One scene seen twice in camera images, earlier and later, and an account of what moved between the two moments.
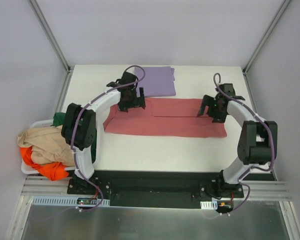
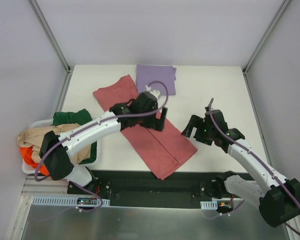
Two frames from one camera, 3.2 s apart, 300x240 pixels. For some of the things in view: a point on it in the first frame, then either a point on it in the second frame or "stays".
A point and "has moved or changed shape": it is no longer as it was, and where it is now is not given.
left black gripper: [133, 104] -> [154, 122]
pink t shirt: [164, 117] has moved or changed shape
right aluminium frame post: [271, 26] stays
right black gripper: [210, 110] -> [198, 128]
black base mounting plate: [155, 189] stays
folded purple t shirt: [158, 81] stays
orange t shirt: [52, 171] stays
